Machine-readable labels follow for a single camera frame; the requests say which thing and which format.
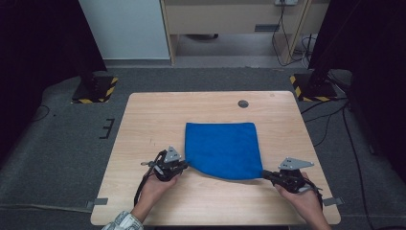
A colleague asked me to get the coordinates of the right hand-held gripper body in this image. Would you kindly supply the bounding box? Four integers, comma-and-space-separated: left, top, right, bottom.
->
273, 156, 316, 195

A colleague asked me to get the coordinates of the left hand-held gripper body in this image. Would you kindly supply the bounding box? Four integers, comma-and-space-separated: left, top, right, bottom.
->
140, 145, 190, 183

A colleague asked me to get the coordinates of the blue cloth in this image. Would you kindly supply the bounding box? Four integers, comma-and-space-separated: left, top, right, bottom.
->
184, 122, 264, 182

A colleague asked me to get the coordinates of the person's right hand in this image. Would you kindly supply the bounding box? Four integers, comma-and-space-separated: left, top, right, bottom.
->
274, 172, 324, 221

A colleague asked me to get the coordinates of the person's left hand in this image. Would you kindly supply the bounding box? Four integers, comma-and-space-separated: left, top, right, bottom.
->
137, 168, 180, 212

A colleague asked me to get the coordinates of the grey tape strip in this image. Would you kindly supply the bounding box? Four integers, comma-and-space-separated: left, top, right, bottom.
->
321, 196, 346, 207
84, 197, 109, 211

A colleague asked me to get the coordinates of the black stand base hazard tape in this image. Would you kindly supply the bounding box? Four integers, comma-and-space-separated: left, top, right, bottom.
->
71, 75, 120, 105
288, 72, 339, 104

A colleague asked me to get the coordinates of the dark round base under desk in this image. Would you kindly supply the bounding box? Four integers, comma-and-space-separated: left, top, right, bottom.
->
184, 33, 220, 42

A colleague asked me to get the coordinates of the black curtain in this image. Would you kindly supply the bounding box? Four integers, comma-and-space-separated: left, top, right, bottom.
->
0, 0, 108, 162
307, 0, 406, 175

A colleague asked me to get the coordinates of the white panel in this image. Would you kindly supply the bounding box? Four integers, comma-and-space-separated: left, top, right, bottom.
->
78, 0, 170, 61

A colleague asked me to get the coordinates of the right hand-held gripper black cable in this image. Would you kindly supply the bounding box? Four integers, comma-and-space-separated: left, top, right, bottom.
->
303, 177, 324, 212

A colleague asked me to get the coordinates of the hand-held gripper black cable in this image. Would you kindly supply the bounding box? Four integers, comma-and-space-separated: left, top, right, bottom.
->
133, 149, 169, 207
303, 177, 324, 212

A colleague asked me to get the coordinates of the left hand-held gripper black cable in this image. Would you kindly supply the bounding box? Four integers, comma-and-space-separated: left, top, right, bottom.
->
133, 149, 169, 207

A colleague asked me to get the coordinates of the long black floor cable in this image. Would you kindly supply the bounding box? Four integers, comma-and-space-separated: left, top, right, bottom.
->
341, 104, 372, 230

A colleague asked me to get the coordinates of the black power cable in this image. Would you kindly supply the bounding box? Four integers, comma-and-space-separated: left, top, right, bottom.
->
271, 2, 312, 69

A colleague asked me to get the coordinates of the thin black floor cable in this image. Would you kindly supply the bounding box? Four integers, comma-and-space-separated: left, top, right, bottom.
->
30, 103, 52, 124

